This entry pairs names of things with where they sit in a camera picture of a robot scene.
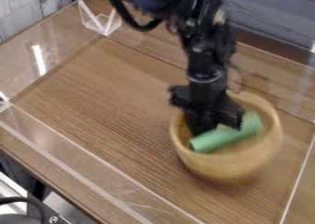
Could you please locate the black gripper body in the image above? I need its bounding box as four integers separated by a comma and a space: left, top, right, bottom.
168, 74, 244, 130

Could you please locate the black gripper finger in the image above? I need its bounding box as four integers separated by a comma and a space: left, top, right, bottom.
184, 109, 219, 136

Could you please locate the green rectangular block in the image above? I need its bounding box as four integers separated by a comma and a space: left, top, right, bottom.
188, 111, 262, 153

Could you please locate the brown wooden bowl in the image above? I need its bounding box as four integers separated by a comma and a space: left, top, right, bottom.
168, 91, 284, 183

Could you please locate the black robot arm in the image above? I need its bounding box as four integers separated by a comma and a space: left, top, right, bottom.
128, 0, 244, 136

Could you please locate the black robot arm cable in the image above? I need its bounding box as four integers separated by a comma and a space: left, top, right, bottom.
100, 0, 166, 32

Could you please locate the black metal table bracket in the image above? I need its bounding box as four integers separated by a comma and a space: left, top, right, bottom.
27, 203, 75, 224

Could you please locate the black cable lower left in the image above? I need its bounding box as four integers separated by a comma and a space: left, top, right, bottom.
0, 196, 52, 224

